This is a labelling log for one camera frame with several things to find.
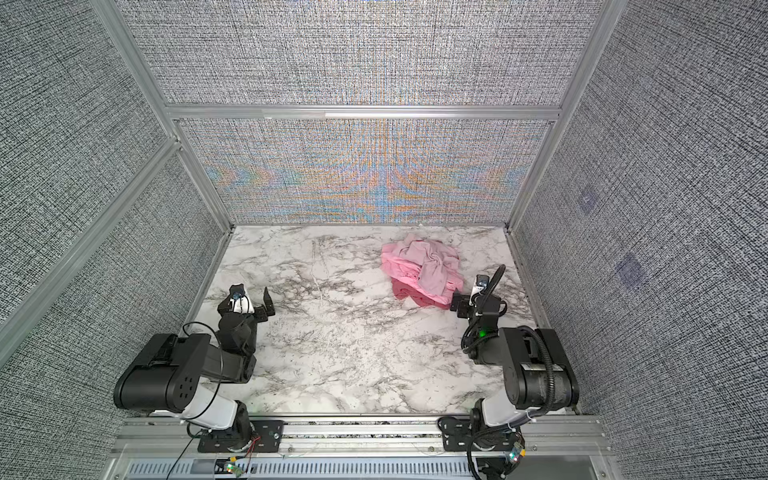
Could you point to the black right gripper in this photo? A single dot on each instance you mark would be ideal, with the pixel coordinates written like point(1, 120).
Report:
point(471, 305)

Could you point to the dark pink cloth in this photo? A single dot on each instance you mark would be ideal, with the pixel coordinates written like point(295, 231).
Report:
point(432, 295)

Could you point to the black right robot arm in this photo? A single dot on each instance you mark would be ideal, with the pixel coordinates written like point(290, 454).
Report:
point(537, 375)

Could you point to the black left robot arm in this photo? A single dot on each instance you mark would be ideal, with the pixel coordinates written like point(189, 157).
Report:
point(182, 376)

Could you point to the mauve pink cloth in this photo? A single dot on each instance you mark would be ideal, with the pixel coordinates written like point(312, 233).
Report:
point(438, 264)

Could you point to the light pink cloth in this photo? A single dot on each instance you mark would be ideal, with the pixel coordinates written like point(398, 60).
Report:
point(395, 267)

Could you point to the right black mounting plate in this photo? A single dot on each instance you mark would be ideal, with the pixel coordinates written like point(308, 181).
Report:
point(460, 433)

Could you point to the black mounting plate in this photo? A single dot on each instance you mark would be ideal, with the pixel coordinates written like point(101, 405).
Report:
point(460, 433)
point(261, 436)

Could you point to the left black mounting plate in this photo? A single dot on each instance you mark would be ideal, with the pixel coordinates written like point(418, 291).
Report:
point(261, 436)

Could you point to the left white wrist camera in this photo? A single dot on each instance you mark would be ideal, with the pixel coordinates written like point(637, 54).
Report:
point(239, 300)

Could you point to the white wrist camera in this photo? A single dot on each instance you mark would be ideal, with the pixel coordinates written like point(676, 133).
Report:
point(239, 300)
point(480, 285)

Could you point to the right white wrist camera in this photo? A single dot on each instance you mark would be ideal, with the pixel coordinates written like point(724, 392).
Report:
point(480, 285)

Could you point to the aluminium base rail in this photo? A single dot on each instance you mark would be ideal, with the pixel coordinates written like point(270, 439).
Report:
point(350, 446)

